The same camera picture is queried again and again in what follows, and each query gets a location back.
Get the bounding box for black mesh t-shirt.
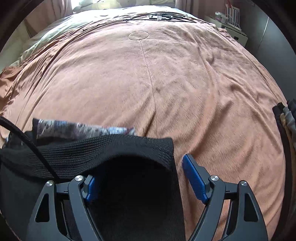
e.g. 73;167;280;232
1;118;185;240

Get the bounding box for stack of folded clothes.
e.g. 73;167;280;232
273;102;295;240

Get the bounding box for brown bed cover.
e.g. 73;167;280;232
1;20;285;237

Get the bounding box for white bedside cabinet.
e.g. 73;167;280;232
204;16;248;47

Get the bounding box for striped paper bag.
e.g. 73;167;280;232
225;4;241;31

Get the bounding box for pink curtain right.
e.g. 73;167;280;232
175;0;227;19

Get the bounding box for pink curtain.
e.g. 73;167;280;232
175;0;227;19
24;0;73;37

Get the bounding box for beige bed sheet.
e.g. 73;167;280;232
6;6;197;66

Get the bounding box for pink curtain left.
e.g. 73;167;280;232
24;0;73;37

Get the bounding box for black braided cable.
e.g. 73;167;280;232
0;115;61;183

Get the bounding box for black cables on bed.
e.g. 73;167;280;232
81;11;209;32

